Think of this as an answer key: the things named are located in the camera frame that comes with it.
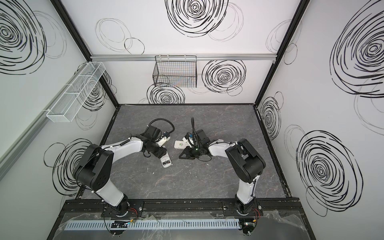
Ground black wire basket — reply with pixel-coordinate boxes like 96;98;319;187
153;55;198;88

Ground white remote with batteries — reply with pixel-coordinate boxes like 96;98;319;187
174;141;190;150

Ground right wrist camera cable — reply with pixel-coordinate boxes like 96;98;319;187
190;116;200;145

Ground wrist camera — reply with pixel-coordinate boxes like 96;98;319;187
183;133;194;147
156;132;171;147

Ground white mesh shelf basket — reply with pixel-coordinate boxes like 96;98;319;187
46;62;106;123

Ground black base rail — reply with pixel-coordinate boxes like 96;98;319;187
61;198;304;217

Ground white slotted cable duct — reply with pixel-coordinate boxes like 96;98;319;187
64;219;241;231

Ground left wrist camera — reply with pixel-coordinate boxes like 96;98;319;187
156;132;171;147

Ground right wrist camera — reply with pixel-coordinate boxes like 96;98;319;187
183;133;194;147

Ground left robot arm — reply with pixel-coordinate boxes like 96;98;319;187
73;126;171;217

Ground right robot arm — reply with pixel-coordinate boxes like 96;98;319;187
179;130;266;216

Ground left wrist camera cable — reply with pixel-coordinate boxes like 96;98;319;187
148;118;176;136

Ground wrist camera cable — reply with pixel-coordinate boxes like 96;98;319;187
148;118;176;136
190;116;200;145

